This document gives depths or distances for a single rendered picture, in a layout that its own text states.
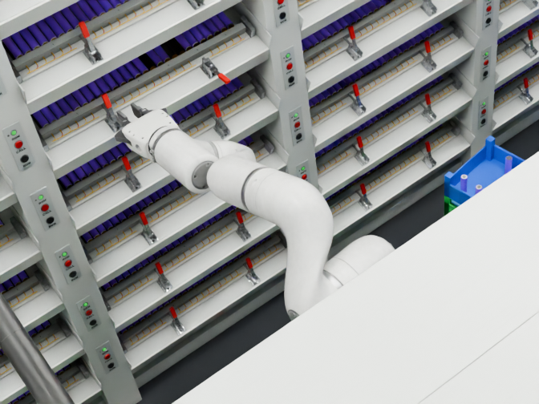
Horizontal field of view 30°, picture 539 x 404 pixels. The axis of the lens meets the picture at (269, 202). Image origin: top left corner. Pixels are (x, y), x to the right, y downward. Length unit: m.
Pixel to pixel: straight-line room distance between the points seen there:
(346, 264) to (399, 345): 0.82
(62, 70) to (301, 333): 1.36
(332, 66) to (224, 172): 0.92
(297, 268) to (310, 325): 0.77
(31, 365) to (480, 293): 0.40
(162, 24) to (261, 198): 0.65
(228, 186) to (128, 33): 0.56
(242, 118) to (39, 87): 0.61
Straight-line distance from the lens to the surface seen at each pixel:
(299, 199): 1.68
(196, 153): 1.95
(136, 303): 2.74
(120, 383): 2.89
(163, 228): 2.62
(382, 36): 2.77
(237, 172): 1.81
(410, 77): 2.94
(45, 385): 0.86
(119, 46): 2.22
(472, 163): 2.87
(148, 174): 2.48
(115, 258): 2.59
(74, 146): 2.31
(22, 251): 2.41
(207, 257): 2.79
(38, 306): 2.56
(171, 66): 2.39
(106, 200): 2.45
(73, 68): 2.20
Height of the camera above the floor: 2.47
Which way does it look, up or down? 47 degrees down
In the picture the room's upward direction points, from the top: 10 degrees counter-clockwise
